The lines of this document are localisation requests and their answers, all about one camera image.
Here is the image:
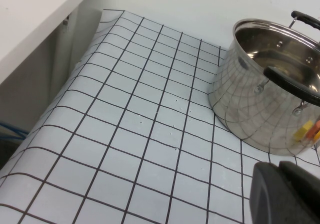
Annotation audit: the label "blue cable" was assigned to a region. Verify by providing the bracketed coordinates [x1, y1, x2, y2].
[0, 124, 30, 140]

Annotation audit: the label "white board edge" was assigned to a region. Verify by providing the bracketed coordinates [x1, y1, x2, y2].
[0, 0, 101, 86]

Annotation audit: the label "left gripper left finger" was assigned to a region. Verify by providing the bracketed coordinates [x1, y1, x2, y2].
[249, 161, 309, 224]

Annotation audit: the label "stainless steel pot black handles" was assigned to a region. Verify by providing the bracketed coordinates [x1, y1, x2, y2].
[207, 10, 320, 156]

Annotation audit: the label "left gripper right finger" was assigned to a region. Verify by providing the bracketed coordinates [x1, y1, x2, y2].
[278, 160, 320, 224]

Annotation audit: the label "white black-grid table mat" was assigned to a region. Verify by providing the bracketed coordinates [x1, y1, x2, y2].
[0, 8, 320, 224]

